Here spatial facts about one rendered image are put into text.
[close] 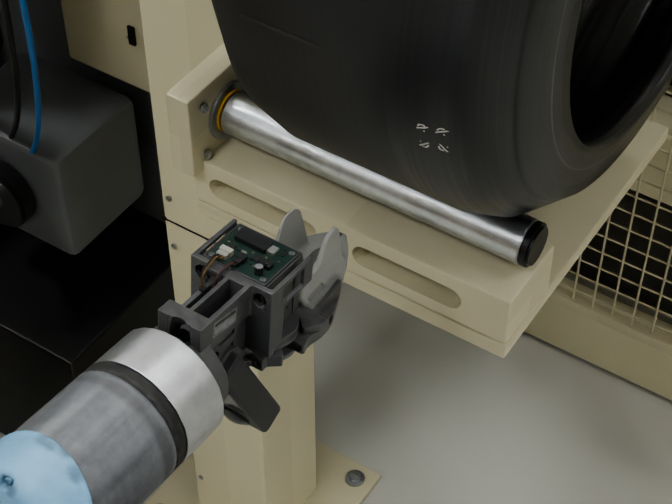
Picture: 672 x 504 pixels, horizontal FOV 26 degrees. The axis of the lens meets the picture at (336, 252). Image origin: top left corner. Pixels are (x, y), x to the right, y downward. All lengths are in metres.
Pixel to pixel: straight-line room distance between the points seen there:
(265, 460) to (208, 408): 1.02
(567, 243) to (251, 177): 0.32
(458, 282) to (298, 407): 0.71
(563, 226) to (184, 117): 0.39
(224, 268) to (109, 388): 0.13
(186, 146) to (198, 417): 0.50
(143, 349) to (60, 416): 0.08
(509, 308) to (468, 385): 1.04
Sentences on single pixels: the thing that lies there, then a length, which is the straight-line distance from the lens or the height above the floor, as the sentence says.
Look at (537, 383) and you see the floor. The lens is 2.38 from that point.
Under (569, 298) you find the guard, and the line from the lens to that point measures 2.07.
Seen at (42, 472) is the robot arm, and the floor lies 1.11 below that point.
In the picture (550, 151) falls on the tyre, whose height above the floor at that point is 1.08.
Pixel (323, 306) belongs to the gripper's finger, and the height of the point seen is 1.03.
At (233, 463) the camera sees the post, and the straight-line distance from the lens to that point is 2.05.
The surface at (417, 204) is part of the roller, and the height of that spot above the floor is 0.91.
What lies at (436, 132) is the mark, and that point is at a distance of 1.08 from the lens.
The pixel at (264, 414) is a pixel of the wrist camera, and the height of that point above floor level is 0.96.
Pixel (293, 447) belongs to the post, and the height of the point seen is 0.18.
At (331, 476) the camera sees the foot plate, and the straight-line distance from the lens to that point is 2.23.
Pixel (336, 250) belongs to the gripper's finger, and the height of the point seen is 1.04.
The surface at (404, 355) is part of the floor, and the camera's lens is 2.40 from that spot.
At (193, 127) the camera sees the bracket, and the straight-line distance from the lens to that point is 1.41.
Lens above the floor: 1.84
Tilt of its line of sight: 46 degrees down
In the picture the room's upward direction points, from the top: straight up
